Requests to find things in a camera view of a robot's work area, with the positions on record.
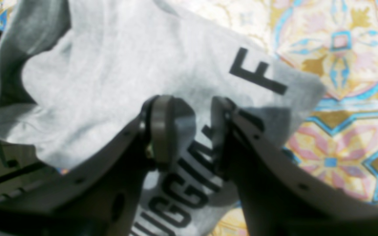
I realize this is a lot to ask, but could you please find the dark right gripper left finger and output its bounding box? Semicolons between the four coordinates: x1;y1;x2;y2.
0;95;177;236

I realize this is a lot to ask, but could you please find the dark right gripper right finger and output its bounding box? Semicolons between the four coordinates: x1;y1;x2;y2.
211;96;378;236

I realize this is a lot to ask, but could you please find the grey T-shirt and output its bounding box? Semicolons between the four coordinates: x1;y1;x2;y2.
0;0;326;236

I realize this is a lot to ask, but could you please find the patterned colourful tablecloth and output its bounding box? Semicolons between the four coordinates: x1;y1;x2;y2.
0;0;378;236

